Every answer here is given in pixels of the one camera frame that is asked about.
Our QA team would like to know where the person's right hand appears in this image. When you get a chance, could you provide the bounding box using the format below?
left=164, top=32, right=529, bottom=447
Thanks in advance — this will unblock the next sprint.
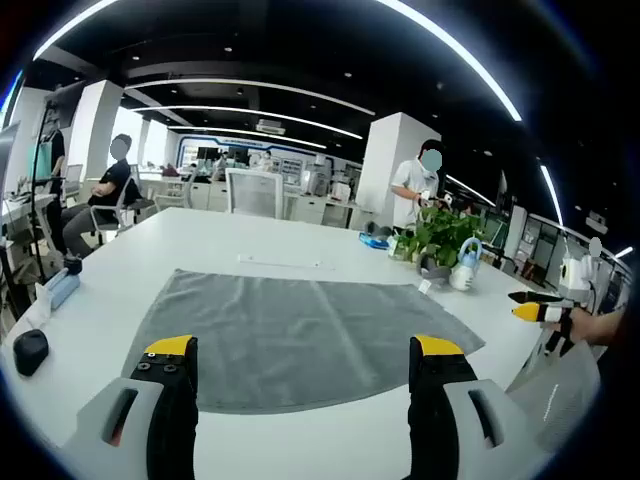
left=569, top=305, right=602, bottom=346

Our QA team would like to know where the white cabinet row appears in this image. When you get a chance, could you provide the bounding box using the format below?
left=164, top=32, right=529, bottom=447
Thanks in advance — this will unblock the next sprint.
left=187, top=177, right=362, bottom=227

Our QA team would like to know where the white tissue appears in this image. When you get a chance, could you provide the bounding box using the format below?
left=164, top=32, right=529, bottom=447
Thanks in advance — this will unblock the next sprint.
left=33, top=282, right=54, bottom=322

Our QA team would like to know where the blue and white spray bottle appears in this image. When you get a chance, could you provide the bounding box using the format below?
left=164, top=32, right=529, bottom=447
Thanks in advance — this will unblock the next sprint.
left=448, top=237, right=484, bottom=292

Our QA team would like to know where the grey mesh chair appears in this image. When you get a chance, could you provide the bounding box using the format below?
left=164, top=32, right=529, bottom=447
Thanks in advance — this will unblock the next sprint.
left=504, top=342, right=602, bottom=454

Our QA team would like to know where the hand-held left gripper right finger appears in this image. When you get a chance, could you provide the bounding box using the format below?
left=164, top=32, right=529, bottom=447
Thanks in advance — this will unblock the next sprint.
left=407, top=334, right=551, bottom=480

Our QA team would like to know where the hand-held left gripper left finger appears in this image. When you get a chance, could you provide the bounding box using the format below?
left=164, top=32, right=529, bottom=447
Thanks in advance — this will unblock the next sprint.
left=62, top=334, right=200, bottom=480

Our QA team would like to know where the green potted plant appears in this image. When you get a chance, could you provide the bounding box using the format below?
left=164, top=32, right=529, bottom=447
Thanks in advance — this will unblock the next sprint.
left=394, top=204, right=486, bottom=269

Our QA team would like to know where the white flat strip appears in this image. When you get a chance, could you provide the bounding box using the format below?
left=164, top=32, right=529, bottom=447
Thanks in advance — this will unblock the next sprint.
left=238, top=253, right=336, bottom=270

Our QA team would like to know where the grey towel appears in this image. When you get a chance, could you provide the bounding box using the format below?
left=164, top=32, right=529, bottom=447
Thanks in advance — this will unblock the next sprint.
left=121, top=268, right=486, bottom=415

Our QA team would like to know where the white office chair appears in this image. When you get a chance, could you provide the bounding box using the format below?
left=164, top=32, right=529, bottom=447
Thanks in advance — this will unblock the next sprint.
left=224, top=167, right=285, bottom=220

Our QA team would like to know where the white table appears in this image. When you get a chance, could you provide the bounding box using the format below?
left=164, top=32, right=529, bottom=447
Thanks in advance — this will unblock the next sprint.
left=0, top=207, right=566, bottom=480

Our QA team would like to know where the black pouch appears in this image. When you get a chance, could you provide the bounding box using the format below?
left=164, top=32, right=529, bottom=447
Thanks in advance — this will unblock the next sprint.
left=12, top=328, right=51, bottom=377

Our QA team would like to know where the black-backed office chair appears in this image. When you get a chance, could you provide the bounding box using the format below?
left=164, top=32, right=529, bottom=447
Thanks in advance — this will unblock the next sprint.
left=89, top=174, right=157, bottom=237

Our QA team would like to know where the grey plant pot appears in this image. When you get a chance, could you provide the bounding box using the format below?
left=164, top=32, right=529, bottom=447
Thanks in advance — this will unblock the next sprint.
left=415, top=252, right=454, bottom=289

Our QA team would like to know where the light blue box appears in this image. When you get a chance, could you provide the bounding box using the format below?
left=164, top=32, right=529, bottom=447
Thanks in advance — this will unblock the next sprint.
left=48, top=272, right=82, bottom=310

